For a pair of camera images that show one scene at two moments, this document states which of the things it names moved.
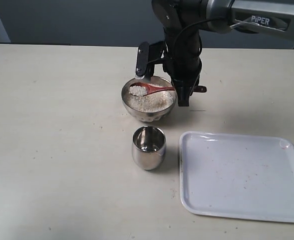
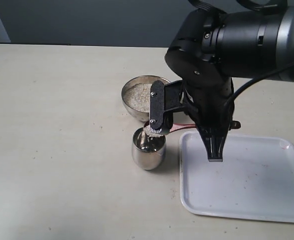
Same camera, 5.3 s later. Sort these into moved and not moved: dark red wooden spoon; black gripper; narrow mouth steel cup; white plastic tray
Moved: black gripper; dark red wooden spoon
Not moved: white plastic tray; narrow mouth steel cup
